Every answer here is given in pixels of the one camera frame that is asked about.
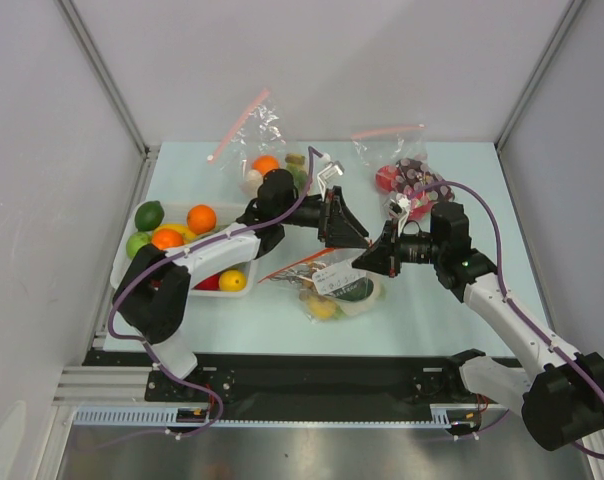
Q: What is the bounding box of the zip bag with red toys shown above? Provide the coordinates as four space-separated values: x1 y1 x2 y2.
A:
351 124 455 221

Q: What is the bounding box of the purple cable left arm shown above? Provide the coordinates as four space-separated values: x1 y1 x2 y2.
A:
105 146 333 441

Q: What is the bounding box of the orange in bag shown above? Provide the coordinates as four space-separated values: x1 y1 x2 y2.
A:
251 155 280 176

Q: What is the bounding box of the red apple fake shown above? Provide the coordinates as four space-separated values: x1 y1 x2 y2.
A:
193 274 220 291

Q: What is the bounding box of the yellow banana in basket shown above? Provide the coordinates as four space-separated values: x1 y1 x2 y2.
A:
153 223 198 243

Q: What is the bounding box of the zip bag orange seal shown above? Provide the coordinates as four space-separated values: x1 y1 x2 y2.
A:
259 248 386 323

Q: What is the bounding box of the brown longan bunch fake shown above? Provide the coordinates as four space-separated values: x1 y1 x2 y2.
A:
293 273 318 295

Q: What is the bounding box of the orange fake back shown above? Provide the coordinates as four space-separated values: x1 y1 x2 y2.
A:
186 204 217 235

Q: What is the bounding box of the white plastic basket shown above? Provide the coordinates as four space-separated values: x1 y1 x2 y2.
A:
110 202 258 298

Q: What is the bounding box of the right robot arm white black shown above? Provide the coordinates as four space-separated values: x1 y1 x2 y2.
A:
352 202 604 451

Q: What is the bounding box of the orange fake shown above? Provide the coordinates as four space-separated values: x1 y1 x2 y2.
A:
186 204 217 235
151 228 184 250

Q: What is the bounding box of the white cauliflower fake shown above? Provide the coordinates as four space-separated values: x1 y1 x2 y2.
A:
339 277 386 317

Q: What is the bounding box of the dark green avocado fake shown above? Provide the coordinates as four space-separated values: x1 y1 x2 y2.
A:
329 276 375 303

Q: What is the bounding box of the yellow lemon fake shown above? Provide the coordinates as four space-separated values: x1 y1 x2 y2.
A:
218 269 247 292

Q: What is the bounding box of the zip bag with mixed fruit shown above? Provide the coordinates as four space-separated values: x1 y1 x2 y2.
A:
207 89 308 198

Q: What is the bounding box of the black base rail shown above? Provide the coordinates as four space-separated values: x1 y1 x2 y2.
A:
81 349 528 424

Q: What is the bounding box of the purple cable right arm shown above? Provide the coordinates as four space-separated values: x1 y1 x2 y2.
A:
399 180 604 459

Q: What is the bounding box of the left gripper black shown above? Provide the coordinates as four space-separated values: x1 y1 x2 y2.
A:
277 187 368 250

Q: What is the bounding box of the dark green lime fake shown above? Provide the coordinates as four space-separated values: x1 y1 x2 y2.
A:
134 200 165 231

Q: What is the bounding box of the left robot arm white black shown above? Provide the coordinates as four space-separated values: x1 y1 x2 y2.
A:
111 169 369 400

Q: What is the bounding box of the orange fake front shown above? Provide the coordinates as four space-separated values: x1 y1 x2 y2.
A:
151 228 184 250

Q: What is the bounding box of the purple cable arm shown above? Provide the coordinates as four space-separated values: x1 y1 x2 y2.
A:
399 180 604 459
105 146 333 441

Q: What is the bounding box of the light green guava fake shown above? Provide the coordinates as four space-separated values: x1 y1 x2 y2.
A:
125 231 151 259

